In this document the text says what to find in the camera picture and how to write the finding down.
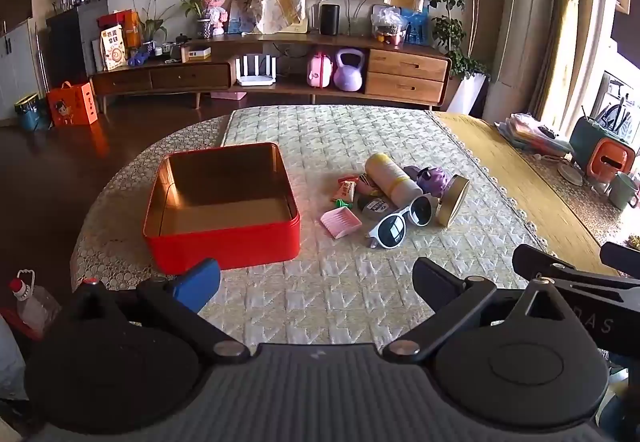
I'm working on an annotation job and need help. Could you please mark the round gold tin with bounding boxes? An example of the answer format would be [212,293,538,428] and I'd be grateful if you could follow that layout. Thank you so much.
[436,174,470,228]

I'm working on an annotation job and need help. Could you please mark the white round sunglasses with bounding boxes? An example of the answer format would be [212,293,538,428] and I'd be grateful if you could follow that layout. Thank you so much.
[367,194,439,249]

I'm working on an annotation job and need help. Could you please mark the purple spiky toy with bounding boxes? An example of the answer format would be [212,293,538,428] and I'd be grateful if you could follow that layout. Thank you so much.
[404,166,451,198]

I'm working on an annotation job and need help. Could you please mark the white yellow cylinder bottle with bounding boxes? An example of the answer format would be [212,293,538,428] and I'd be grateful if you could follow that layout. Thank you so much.
[364,153,423,208]

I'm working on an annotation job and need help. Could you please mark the pink plastic tray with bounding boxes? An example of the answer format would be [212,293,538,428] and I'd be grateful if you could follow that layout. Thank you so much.
[319,207,362,240]

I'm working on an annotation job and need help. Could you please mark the red candy wrapper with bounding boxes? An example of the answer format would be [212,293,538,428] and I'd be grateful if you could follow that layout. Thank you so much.
[331,176,358,204]

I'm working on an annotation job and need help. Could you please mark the orange tissue box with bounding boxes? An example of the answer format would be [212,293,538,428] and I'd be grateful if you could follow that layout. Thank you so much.
[586,138,636,184]

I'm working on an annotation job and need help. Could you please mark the quilted table mat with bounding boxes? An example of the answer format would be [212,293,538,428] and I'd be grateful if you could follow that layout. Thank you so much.
[202,106,547,348]

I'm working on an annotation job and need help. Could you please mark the red metal tin box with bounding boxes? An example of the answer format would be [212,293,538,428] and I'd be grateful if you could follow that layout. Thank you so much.
[142,142,300,275]

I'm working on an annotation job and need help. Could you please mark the plastic bottle red cap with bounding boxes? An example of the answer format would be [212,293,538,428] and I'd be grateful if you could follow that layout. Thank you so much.
[9,269,61,338]

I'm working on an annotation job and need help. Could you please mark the orange gift box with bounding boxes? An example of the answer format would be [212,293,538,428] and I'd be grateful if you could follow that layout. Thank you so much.
[47,81,98,127]

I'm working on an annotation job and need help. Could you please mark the teal bucket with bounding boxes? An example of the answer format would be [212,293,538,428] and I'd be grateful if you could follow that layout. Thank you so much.
[14,93,51,132]

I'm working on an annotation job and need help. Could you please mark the white wifi router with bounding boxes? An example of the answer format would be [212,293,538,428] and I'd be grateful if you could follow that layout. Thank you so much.
[235,54,277,88]

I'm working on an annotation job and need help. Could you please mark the purple kettlebell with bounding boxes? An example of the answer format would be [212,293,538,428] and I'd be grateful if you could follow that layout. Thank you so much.
[333,48,364,92]

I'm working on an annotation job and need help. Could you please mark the snack box with cartoon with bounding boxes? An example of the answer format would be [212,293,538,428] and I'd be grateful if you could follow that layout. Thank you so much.
[101,25,127,72]

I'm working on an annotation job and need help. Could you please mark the pink small case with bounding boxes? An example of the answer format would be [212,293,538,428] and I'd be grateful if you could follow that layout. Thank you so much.
[306,51,333,89]

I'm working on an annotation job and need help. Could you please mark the wooden tv cabinet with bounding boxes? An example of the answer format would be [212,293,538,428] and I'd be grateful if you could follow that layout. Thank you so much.
[91,34,450,106]

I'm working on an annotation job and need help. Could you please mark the potted green tree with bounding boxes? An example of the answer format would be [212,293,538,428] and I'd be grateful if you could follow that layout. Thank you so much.
[424,0,508,116]

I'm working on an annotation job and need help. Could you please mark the pink plush doll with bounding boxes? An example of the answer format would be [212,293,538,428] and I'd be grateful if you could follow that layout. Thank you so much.
[198,0,229,39]

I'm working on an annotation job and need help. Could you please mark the black smart speaker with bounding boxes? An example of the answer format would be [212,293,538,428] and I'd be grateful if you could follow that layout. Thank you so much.
[319,3,340,36]

